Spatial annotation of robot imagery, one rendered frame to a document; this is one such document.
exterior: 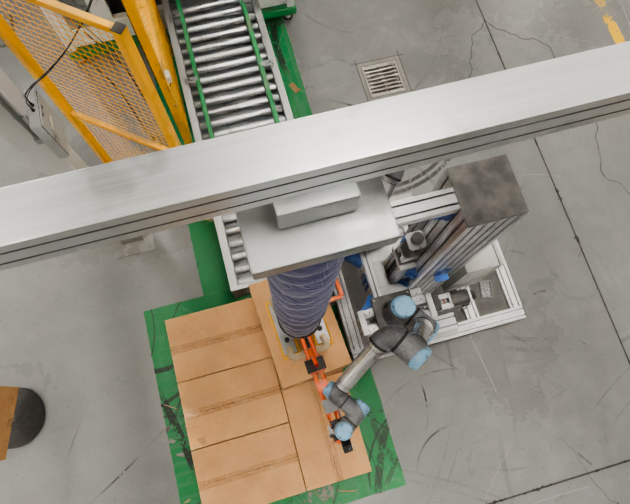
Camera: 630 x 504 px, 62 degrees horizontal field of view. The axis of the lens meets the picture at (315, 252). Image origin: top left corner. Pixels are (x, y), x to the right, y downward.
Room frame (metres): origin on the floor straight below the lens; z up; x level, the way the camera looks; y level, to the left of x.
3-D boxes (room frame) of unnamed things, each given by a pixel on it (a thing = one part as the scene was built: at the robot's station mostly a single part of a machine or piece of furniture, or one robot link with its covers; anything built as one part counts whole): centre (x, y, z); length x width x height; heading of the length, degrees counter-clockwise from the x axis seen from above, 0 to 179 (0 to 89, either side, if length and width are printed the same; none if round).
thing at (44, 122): (1.11, 1.30, 1.62); 0.20 x 0.05 x 0.30; 22
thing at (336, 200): (0.41, 0.03, 2.91); 0.16 x 0.16 x 0.10; 22
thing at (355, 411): (-0.01, -0.25, 1.37); 0.11 x 0.11 x 0.08; 56
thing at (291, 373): (0.41, 0.05, 0.75); 0.60 x 0.40 x 0.40; 26
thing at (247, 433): (0.03, 0.21, 0.34); 1.20 x 1.00 x 0.40; 22
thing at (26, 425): (-0.31, 1.93, 0.31); 0.40 x 0.40 x 0.62
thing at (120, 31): (1.43, 1.22, 1.05); 0.87 x 0.10 x 2.10; 74
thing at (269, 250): (0.41, 0.03, 2.85); 0.30 x 0.30 x 0.05; 22
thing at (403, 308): (0.51, -0.48, 1.20); 0.13 x 0.12 x 0.14; 56
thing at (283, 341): (0.38, 0.13, 0.97); 0.34 x 0.10 x 0.05; 26
